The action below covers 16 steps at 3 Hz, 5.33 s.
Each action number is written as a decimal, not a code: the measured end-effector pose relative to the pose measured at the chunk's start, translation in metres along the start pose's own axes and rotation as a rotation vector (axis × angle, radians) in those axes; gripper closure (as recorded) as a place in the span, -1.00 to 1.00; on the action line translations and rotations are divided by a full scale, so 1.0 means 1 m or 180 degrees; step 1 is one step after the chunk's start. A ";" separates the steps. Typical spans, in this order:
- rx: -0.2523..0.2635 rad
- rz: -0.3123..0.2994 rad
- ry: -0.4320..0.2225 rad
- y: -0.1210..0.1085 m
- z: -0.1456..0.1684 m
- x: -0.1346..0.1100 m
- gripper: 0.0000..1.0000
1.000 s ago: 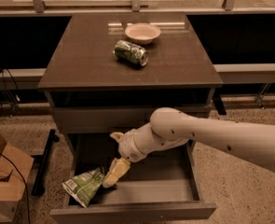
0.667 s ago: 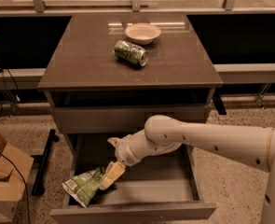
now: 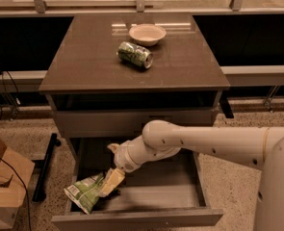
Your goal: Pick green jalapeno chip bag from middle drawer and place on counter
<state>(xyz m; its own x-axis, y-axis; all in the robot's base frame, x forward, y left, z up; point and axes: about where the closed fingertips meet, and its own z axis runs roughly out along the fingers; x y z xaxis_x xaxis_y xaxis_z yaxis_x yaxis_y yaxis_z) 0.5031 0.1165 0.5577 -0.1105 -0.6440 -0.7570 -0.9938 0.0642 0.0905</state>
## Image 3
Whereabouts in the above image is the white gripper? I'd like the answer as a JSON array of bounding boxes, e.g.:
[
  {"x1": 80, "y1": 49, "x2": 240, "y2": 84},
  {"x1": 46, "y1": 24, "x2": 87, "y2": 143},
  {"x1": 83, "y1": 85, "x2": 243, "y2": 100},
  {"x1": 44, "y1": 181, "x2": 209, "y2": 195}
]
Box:
[{"x1": 99, "y1": 141, "x2": 141, "y2": 197}]

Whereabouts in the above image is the green jalapeno chip bag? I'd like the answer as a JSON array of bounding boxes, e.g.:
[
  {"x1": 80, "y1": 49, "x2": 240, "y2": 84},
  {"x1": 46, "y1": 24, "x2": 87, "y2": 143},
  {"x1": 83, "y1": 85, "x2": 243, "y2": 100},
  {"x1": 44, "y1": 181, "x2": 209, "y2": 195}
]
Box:
[{"x1": 64, "y1": 173, "x2": 104, "y2": 214}]

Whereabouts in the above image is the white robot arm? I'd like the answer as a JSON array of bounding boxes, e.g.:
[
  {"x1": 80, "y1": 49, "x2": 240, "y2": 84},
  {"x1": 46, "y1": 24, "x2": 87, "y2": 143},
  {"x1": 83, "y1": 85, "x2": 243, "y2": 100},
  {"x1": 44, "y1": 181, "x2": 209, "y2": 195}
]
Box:
[{"x1": 99, "y1": 120, "x2": 284, "y2": 231}]

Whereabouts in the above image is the closed grey top drawer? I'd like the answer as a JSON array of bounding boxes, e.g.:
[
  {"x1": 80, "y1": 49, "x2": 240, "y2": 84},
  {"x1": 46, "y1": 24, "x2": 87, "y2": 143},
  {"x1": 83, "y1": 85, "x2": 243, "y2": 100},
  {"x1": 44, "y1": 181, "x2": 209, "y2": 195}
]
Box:
[{"x1": 54, "y1": 109, "x2": 219, "y2": 139}]

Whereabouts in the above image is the open grey middle drawer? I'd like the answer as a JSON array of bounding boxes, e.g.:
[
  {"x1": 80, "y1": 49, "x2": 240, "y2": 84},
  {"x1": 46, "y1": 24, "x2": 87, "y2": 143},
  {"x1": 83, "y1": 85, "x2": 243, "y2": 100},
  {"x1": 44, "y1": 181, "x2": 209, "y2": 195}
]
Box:
[{"x1": 52, "y1": 150, "x2": 223, "y2": 231}]

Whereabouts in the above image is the grey drawer cabinet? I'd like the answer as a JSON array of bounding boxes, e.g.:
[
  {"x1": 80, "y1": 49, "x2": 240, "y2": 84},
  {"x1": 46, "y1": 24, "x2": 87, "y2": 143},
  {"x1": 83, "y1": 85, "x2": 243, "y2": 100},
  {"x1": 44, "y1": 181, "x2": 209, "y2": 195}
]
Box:
[{"x1": 38, "y1": 13, "x2": 231, "y2": 231}]

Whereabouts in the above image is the black metal stand leg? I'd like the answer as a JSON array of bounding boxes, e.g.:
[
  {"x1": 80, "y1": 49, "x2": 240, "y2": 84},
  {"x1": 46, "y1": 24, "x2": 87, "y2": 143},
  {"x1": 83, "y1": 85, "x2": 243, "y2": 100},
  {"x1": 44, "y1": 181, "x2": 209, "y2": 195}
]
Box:
[{"x1": 32, "y1": 133, "x2": 62, "y2": 202}]

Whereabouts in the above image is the brown cardboard box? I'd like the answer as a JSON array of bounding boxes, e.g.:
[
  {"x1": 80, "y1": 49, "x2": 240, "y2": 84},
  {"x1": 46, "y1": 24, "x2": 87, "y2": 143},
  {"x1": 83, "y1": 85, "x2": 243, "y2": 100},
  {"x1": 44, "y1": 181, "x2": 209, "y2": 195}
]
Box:
[{"x1": 0, "y1": 138, "x2": 35, "y2": 230}]

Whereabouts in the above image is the green soda can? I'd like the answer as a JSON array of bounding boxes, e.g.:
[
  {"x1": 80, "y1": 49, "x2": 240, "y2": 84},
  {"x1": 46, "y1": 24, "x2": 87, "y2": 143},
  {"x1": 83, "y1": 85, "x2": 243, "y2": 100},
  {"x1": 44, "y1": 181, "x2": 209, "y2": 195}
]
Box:
[{"x1": 117, "y1": 41, "x2": 153, "y2": 69}]

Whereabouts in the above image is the white paper bowl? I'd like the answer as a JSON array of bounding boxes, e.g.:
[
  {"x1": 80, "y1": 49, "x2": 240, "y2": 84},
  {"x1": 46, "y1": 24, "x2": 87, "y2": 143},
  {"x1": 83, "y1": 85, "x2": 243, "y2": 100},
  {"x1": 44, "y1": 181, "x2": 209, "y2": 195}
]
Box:
[{"x1": 129, "y1": 24, "x2": 167, "y2": 46}]

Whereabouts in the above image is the black cable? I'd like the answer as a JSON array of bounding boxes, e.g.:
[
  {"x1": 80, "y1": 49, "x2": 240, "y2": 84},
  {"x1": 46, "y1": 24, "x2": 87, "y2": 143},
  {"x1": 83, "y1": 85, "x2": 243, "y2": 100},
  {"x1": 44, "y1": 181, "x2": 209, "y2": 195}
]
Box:
[{"x1": 0, "y1": 142, "x2": 33, "y2": 231}]

